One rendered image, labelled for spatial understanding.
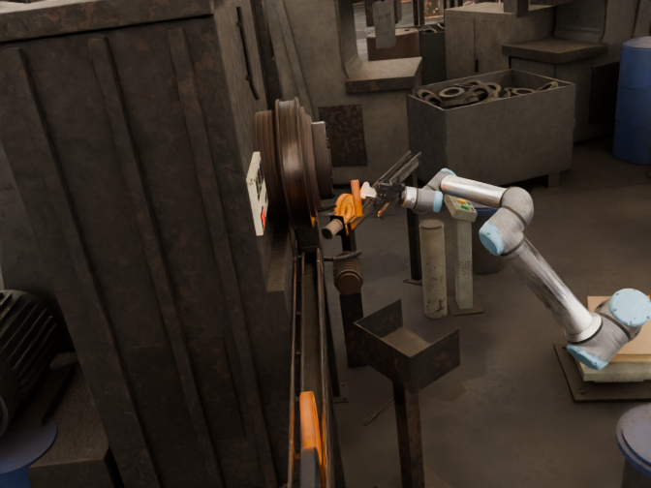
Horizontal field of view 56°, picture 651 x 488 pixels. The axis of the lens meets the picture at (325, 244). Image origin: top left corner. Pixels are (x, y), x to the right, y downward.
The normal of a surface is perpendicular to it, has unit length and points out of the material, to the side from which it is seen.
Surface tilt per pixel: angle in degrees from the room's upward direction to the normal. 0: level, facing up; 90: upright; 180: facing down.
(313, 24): 90
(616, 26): 90
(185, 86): 90
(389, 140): 90
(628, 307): 40
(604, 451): 0
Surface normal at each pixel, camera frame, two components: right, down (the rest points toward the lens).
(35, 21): 0.02, 0.43
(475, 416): -0.12, -0.89
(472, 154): 0.28, 0.39
